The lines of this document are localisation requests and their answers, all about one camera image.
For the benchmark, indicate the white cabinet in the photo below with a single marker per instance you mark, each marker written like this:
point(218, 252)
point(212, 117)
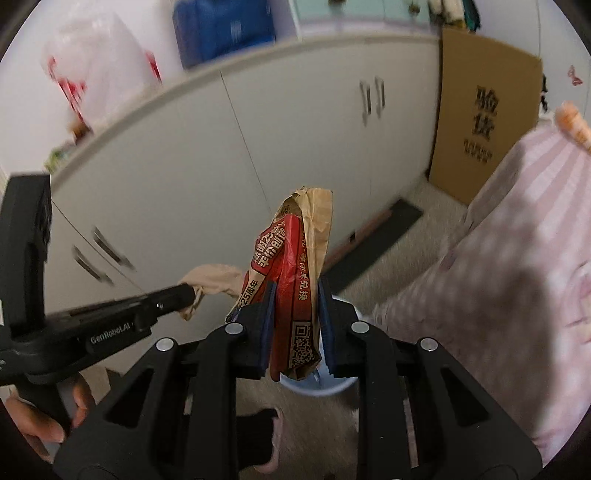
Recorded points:
point(184, 161)

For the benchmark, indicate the butterfly wall sticker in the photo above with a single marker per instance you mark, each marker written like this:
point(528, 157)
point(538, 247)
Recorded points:
point(575, 74)

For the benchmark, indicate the red snack wrapper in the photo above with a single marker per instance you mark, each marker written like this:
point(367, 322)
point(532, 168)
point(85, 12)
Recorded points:
point(286, 277)

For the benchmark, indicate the brown cardboard box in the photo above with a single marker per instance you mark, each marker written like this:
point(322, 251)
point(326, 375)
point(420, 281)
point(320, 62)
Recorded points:
point(485, 115)

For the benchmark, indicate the hanging clothes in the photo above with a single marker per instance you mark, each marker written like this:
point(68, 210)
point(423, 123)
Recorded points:
point(455, 14)

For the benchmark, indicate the pale blue waste bin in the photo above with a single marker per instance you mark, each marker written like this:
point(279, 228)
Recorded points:
point(318, 390)

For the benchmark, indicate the beige paper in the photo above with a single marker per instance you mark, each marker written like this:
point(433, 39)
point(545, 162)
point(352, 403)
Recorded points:
point(217, 279)

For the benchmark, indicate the blue bag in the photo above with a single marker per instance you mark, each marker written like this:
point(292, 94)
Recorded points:
point(226, 32)

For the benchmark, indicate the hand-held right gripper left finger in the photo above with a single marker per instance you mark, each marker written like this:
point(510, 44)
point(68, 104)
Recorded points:
point(269, 323)

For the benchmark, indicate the black floor mat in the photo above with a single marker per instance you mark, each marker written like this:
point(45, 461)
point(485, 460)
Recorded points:
point(374, 249)

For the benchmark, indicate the person's left hand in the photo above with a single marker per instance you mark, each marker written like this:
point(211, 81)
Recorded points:
point(32, 424)

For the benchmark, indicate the pink checked blanket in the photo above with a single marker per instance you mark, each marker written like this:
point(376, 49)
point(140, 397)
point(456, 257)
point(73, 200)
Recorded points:
point(498, 277)

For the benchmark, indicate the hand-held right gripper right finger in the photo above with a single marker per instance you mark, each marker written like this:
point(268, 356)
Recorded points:
point(324, 323)

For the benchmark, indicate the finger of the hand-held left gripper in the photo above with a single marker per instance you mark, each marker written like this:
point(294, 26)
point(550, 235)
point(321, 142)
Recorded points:
point(161, 300)

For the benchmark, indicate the orange striped cloth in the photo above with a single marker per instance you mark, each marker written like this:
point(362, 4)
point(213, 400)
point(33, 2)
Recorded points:
point(575, 124)

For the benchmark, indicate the white red plastic bag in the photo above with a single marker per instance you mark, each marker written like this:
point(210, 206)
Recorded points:
point(106, 69)

